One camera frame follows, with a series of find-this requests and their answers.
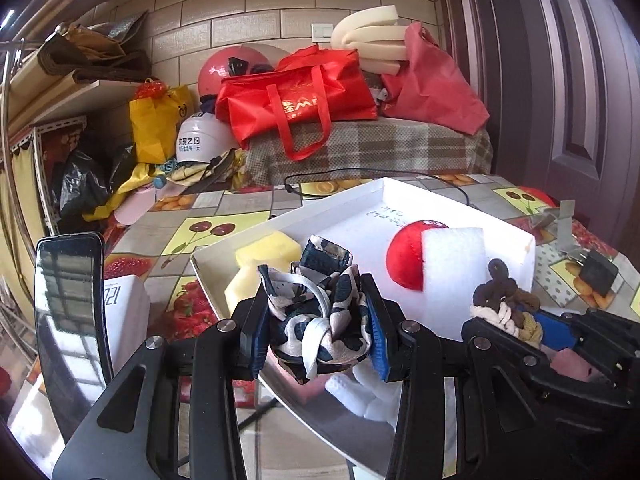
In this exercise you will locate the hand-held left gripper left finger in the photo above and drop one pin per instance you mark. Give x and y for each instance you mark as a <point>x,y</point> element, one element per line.
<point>255,345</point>

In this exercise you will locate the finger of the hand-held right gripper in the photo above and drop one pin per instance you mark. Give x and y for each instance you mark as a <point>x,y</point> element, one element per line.
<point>560,382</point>
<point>552,331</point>

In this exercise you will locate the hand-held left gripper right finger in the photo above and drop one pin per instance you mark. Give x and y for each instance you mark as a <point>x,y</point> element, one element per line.
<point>378,342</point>

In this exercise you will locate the brown braided scrunchie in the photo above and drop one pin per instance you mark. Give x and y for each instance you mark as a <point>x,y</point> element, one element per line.
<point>505,305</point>

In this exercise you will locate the black white patterned scrunchie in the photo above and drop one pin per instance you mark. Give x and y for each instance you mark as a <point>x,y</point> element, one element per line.
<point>310,330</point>

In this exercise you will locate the white cardboard box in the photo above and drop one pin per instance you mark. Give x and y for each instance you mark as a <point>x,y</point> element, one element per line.
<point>360,210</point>

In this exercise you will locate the pink sponge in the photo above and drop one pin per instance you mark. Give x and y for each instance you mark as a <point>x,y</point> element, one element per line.
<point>570,365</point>

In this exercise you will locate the white bubble foam piece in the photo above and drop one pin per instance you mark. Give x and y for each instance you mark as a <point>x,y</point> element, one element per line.
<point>362,392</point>

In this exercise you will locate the yellow sponge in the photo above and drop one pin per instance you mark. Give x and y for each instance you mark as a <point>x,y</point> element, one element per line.
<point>242,287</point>
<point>267,250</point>

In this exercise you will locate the black power cube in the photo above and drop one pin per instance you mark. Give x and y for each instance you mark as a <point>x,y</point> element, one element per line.
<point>599,272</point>

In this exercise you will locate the red plush ball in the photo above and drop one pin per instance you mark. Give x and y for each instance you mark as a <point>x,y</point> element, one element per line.
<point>405,255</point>

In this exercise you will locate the navy patterned scrunchie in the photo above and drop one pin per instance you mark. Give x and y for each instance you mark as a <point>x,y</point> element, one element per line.
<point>322,257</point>

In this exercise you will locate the white paper card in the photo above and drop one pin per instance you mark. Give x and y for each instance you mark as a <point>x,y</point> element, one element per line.
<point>565,225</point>

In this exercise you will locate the white foam block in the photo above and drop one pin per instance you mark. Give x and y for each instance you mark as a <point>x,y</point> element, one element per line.
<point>452,265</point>

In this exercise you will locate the white printed box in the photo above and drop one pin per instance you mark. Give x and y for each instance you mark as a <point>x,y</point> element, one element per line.
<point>127,320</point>

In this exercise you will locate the fruit print tablecloth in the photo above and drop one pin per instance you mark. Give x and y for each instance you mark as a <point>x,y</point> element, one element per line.
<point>235,200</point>

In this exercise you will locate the pink plastic item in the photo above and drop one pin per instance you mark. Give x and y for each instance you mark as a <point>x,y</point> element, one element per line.
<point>135,205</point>

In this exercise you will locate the black smartphone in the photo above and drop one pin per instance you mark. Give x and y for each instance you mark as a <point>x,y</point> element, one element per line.
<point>70,310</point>

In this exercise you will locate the plaid cloth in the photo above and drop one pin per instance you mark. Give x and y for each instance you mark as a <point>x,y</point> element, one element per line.
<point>380,152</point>

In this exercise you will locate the white helmet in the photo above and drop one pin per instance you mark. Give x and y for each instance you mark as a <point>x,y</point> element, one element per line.
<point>200,140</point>

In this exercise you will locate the black plastic bag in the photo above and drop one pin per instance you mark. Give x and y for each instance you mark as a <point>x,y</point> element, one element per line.
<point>82,185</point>

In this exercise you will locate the yellow shopping bag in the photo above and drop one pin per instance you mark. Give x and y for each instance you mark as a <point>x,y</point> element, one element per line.
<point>155,130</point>

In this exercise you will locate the brown panel door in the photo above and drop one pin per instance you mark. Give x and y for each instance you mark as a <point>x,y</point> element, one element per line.
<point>575,85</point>

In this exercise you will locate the red tote bag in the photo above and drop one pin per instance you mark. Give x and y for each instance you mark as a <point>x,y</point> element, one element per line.
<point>300,95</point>

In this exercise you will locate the red plastic bag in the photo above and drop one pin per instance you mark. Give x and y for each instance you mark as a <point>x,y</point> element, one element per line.
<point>435,85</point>

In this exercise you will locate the red helmet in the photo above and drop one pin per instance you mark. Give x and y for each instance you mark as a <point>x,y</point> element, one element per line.
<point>215,72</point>

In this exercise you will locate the white foam strips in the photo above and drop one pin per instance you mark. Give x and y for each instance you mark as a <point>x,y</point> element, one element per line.
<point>370,35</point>

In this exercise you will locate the metal storage shelf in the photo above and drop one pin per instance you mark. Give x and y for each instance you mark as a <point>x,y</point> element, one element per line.
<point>55,100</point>

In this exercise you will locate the folded brown bags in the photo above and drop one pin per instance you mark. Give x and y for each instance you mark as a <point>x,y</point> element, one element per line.
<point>90,52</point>

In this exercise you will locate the white wall switch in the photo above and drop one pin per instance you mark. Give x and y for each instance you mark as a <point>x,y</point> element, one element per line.
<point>322,31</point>

